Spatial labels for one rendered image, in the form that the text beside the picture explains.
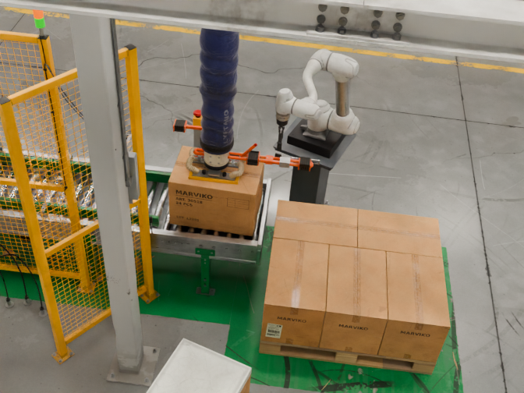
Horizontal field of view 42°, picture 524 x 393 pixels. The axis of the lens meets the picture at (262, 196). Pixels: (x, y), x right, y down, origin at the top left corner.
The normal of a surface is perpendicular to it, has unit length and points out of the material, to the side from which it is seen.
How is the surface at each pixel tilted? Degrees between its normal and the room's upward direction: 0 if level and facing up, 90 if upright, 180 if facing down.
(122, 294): 90
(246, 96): 0
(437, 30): 90
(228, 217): 90
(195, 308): 0
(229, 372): 0
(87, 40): 90
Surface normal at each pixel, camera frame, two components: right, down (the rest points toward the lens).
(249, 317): 0.06, -0.73
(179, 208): -0.15, 0.66
